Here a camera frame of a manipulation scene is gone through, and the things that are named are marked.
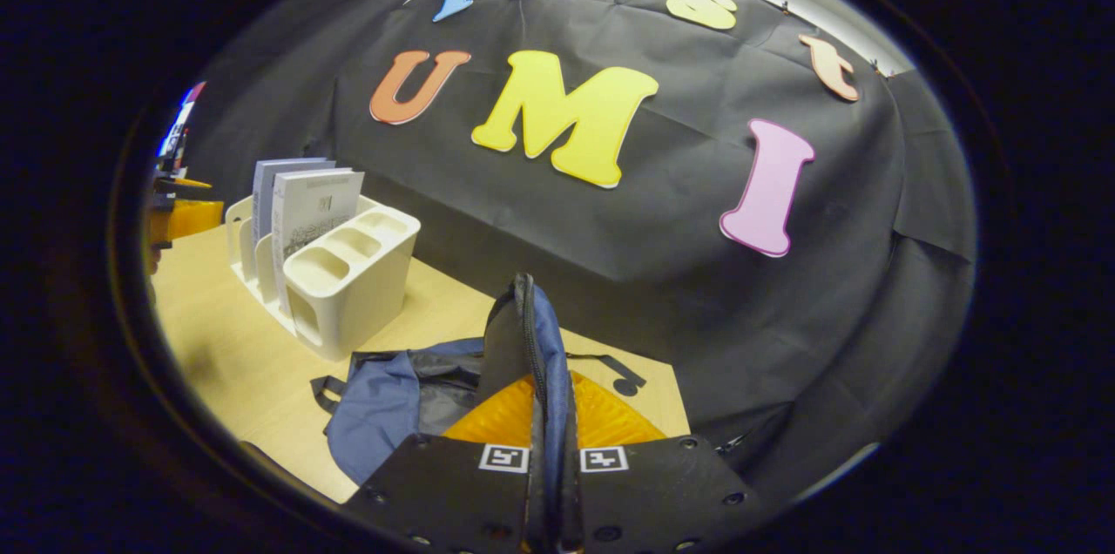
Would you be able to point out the white book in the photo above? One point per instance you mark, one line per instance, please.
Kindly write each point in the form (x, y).
(309, 206)

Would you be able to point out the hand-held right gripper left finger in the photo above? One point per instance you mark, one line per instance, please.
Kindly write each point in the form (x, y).
(444, 493)

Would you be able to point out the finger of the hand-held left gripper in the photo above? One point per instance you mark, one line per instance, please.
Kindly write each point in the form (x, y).
(183, 183)
(196, 219)

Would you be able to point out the monitor screen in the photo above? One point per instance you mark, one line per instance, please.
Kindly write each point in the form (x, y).
(179, 131)

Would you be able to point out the cream plastic bookshelf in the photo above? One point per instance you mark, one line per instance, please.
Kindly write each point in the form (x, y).
(357, 293)

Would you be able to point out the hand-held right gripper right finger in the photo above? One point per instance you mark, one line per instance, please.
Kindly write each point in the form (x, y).
(653, 493)

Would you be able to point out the blue schoolbag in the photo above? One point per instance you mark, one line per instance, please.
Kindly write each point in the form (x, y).
(383, 415)

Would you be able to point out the grey book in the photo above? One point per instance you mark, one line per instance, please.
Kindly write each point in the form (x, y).
(264, 188)

